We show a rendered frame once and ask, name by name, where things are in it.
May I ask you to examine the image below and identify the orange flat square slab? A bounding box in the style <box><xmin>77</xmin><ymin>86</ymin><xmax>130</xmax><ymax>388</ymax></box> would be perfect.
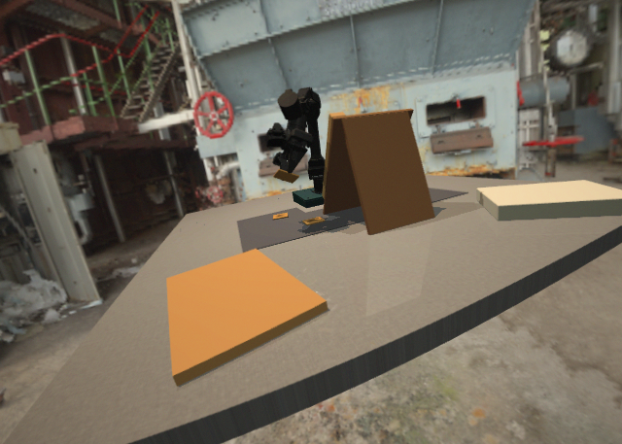
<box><xmin>166</xmin><ymin>249</ymin><xmax>328</xmax><ymax>387</ymax></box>

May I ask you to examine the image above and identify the brown a-frame board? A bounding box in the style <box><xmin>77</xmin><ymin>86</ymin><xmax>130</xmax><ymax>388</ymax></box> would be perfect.
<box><xmin>322</xmin><ymin>108</ymin><xmax>435</xmax><ymax>235</ymax></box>

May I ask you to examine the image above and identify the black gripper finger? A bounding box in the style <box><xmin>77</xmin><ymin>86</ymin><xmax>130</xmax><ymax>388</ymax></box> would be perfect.
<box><xmin>275</xmin><ymin>157</ymin><xmax>288</xmax><ymax>171</ymax></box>
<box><xmin>285</xmin><ymin>143</ymin><xmax>308</xmax><ymax>174</ymax></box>

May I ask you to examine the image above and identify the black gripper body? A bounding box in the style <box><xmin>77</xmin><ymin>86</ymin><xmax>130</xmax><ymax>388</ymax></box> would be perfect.
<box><xmin>272</xmin><ymin>124</ymin><xmax>314</xmax><ymax>166</ymax></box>

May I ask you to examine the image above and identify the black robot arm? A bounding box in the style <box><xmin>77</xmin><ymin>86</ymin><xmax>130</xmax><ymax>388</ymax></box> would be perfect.
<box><xmin>265</xmin><ymin>87</ymin><xmax>325</xmax><ymax>194</ymax></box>

